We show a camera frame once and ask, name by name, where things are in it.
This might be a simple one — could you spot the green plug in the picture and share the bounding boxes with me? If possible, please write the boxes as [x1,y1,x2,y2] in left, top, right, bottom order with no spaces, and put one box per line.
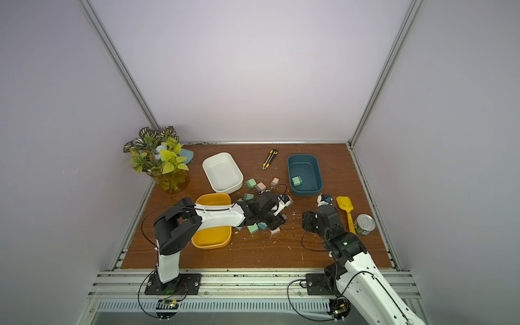
[247,223,259,234]
[291,175,303,187]
[245,178,257,190]
[242,193,255,203]

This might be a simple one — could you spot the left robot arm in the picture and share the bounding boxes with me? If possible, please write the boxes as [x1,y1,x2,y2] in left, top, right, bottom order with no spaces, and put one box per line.
[154,191,293,284]

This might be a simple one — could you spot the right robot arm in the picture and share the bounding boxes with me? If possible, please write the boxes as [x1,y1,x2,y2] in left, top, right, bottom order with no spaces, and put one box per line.
[302,204,425,324]

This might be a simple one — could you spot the white storage box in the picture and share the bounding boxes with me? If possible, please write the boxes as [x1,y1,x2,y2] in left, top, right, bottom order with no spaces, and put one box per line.
[203,152,244,194]

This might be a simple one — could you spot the teal storage box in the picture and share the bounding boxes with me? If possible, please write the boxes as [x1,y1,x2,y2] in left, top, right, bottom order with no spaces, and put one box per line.
[287,154,324,197]

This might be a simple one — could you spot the yellow storage box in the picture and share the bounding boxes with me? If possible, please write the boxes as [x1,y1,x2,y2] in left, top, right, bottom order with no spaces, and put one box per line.
[192,193,232,250]

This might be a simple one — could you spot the teal plug bottom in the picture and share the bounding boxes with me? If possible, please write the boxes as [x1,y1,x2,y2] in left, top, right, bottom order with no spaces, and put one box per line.
[257,222,268,231]

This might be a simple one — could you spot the green plug bottom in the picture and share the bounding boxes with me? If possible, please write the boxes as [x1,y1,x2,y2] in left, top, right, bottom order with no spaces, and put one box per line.
[247,223,259,234]

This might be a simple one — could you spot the pink plug upper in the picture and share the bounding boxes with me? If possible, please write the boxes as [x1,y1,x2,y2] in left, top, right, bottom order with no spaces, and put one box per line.
[255,182,267,193]

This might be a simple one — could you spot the pink plug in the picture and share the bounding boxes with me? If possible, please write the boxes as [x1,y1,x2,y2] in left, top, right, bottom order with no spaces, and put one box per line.
[271,177,280,188]
[255,182,267,193]

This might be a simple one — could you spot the yellow toy shovel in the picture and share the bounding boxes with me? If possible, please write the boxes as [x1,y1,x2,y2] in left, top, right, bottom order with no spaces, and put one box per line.
[336,196,356,234]

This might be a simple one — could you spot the pink plug top right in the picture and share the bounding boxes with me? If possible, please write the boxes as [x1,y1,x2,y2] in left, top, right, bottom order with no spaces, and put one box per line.
[271,177,280,188]

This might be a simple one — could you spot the green plug top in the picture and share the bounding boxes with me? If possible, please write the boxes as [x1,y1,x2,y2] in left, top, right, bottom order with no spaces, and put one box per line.
[245,178,257,190]

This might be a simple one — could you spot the metal tin can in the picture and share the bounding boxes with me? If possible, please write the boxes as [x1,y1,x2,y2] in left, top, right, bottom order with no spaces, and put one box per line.
[354,214,376,236]

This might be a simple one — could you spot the yellow black utility knife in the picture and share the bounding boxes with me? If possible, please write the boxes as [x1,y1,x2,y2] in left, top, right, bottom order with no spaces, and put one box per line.
[262,149,278,170]

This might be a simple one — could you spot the potted green plant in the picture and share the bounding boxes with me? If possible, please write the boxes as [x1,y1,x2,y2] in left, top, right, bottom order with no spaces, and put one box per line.
[123,126,189,194]

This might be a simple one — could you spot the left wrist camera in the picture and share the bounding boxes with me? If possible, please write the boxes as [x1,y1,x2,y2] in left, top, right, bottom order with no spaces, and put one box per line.
[274,194,293,216]

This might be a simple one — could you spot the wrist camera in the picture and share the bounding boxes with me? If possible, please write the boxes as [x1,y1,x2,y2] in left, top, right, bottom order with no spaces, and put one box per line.
[317,194,333,207]
[274,194,293,216]

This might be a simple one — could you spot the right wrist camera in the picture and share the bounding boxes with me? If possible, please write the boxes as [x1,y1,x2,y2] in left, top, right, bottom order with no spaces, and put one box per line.
[317,194,333,207]

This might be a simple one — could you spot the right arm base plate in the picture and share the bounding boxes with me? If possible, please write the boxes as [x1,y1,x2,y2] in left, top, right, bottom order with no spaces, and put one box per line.
[304,274,347,297]

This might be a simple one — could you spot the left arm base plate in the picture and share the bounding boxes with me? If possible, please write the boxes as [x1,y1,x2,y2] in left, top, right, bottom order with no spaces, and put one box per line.
[144,271,202,296]

